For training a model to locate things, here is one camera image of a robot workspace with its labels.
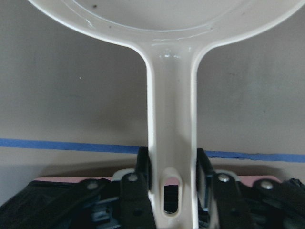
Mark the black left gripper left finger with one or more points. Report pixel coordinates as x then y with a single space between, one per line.
136 209

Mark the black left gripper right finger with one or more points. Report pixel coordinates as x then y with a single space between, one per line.
224 190

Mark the white plastic dustpan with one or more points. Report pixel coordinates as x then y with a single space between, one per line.
172 36

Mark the bin with black bag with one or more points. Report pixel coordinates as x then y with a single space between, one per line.
95 204

